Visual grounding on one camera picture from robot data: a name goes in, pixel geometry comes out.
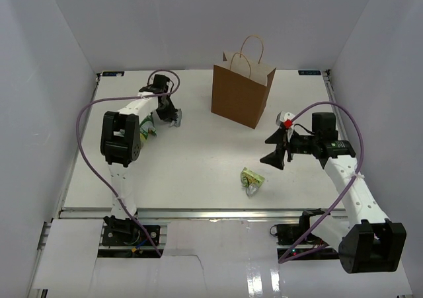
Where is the left blue corner label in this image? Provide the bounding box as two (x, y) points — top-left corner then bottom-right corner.
(101, 71), (125, 77)

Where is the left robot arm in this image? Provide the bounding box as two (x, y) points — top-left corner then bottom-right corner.
(100, 71), (182, 220)

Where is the large green snack bag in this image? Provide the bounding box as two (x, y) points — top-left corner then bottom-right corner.
(139, 114), (157, 145)

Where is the right blue corner label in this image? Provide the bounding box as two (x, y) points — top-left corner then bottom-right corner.
(298, 70), (321, 76)

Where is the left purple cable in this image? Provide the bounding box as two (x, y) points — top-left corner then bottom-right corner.
(76, 69), (181, 258)

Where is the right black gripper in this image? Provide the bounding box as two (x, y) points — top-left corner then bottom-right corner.
(260, 127), (319, 170)

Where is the aluminium front rail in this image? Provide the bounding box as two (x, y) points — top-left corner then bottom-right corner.
(58, 207), (348, 221)

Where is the small green snack packet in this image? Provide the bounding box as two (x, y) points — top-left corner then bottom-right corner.
(240, 167), (265, 197)

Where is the purple cable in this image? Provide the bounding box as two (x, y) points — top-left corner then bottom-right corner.
(76, 69), (181, 258)
(279, 101), (365, 264)

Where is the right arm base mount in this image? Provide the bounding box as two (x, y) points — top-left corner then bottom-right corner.
(269, 216), (338, 261)

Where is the blue corner label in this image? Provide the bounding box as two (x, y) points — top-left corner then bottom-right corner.
(101, 71), (125, 77)
(298, 70), (321, 76)

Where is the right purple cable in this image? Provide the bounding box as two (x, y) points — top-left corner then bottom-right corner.
(279, 101), (365, 264)

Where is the brown paper bag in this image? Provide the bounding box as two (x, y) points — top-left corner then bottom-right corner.
(211, 42), (276, 129)

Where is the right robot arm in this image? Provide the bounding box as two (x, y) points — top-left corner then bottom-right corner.
(260, 112), (406, 274)

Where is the silver blue snack packet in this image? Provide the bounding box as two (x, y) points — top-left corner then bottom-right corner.
(169, 109), (182, 128)

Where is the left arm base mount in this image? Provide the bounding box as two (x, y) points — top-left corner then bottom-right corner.
(98, 215), (163, 258)

